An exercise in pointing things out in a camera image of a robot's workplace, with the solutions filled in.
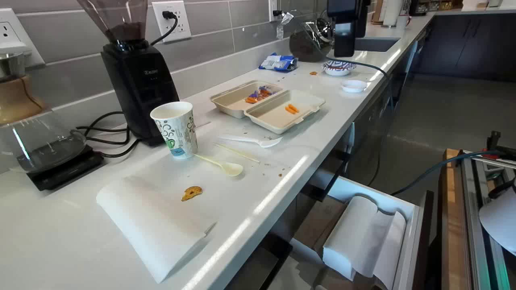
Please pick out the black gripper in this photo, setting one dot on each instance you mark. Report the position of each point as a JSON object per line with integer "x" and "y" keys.
{"x": 349, "y": 16}

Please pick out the beige clamshell food container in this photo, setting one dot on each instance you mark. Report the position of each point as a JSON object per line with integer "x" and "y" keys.
{"x": 280, "y": 119}

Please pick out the counter sink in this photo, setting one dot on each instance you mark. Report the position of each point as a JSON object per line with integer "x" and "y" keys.
{"x": 376, "y": 43}

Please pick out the white round plastic lid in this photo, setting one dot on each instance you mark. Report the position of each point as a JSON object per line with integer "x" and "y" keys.
{"x": 356, "y": 85}

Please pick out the white paper towel roll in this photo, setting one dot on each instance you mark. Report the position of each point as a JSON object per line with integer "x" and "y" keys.
{"x": 393, "y": 11}

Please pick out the blue white snack packet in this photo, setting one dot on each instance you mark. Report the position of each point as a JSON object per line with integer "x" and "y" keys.
{"x": 277, "y": 61}

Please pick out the grey base cabinets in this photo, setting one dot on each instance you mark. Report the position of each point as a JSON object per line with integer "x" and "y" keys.
{"x": 376, "y": 122}

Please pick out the dark kitchen cabinets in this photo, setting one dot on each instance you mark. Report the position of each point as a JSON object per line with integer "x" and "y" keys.
{"x": 468, "y": 45}

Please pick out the white plastic fork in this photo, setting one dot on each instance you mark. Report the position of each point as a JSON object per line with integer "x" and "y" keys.
{"x": 259, "y": 142}

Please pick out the open white drawer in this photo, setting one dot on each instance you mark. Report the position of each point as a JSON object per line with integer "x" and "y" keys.
{"x": 376, "y": 203}

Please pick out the cream plastic spoon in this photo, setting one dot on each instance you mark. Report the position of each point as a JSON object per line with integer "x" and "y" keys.
{"x": 231, "y": 169}

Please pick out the printed paper cup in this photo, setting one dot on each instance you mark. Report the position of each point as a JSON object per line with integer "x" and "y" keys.
{"x": 178, "y": 134}

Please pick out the white paper towel stack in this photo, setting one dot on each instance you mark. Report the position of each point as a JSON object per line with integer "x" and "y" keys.
{"x": 360, "y": 235}

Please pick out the black coffee grinder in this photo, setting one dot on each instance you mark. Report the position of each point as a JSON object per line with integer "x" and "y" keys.
{"x": 139, "y": 81}

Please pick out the wooden cart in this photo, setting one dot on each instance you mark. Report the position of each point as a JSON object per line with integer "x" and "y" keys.
{"x": 454, "y": 226}

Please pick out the orange food scrap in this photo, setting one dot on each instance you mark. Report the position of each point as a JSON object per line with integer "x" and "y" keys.
{"x": 193, "y": 193}

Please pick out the white round sheet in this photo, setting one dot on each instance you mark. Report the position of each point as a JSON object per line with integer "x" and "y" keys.
{"x": 502, "y": 219}

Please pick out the black coffee scale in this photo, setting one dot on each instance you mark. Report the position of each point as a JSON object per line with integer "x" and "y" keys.
{"x": 65, "y": 171}

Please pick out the glass coffee carafe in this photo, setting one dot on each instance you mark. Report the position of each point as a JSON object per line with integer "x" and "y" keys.
{"x": 43, "y": 139}

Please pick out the pour over coffee dripper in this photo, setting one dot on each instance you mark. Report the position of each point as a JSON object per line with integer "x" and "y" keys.
{"x": 17, "y": 101}

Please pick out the white wall outlet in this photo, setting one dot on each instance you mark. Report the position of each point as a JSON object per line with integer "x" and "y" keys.
{"x": 272, "y": 8}
{"x": 9, "y": 29}
{"x": 181, "y": 31}

